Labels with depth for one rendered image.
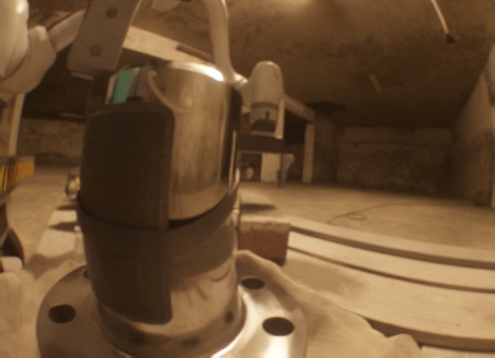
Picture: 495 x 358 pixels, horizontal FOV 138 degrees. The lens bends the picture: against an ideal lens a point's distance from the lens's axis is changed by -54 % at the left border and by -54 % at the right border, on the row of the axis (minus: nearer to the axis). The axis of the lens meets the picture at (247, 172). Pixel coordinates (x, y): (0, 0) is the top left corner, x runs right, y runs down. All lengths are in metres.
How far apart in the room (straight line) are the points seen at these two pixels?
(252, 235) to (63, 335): 0.36
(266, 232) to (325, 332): 0.25
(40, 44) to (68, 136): 8.58
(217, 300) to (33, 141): 9.44
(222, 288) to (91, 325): 0.12
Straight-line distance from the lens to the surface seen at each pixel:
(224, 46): 0.73
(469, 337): 0.36
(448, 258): 0.60
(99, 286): 0.15
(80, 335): 0.19
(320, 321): 0.25
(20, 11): 0.64
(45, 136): 9.40
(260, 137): 0.61
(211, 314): 0.15
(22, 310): 0.27
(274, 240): 0.43
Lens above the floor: 0.33
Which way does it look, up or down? 1 degrees down
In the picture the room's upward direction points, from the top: 5 degrees clockwise
